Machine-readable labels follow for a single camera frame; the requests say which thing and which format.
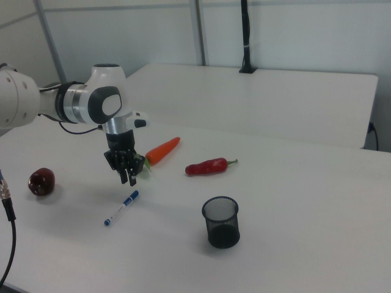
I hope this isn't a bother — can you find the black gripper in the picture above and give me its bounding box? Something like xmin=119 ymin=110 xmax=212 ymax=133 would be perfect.
xmin=103 ymin=129 xmax=146 ymax=187

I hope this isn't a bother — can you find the blue white marker pen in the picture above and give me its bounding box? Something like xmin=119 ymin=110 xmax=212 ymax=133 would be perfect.
xmin=103 ymin=190 xmax=140 ymax=227

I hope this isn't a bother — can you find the black mesh pen cup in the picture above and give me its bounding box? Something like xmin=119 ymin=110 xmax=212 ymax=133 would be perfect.
xmin=201 ymin=195 xmax=241 ymax=249

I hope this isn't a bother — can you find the orange toy carrot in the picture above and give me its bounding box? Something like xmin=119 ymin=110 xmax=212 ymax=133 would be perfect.
xmin=142 ymin=136 xmax=181 ymax=172

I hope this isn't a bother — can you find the red toy chili pepper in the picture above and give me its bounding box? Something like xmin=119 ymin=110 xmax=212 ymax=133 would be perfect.
xmin=185 ymin=157 xmax=239 ymax=177

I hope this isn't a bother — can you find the dark red toy apple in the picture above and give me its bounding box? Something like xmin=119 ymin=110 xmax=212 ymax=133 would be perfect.
xmin=27 ymin=167 xmax=56 ymax=197

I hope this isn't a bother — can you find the white rectangular table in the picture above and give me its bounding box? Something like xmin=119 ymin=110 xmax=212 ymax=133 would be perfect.
xmin=123 ymin=63 xmax=379 ymax=150

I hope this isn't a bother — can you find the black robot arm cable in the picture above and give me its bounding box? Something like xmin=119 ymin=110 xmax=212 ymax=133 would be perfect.
xmin=37 ymin=81 xmax=105 ymax=136

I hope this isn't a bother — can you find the black cable with metal connector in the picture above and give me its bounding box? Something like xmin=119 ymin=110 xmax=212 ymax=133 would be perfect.
xmin=0 ymin=168 xmax=18 ymax=286

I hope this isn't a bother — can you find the grey partition post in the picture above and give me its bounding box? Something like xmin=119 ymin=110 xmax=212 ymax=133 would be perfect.
xmin=34 ymin=0 xmax=67 ymax=84
xmin=193 ymin=0 xmax=210 ymax=67

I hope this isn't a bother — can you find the black camera pole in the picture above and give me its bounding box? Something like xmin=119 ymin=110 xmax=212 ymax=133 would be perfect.
xmin=238 ymin=0 xmax=257 ymax=74

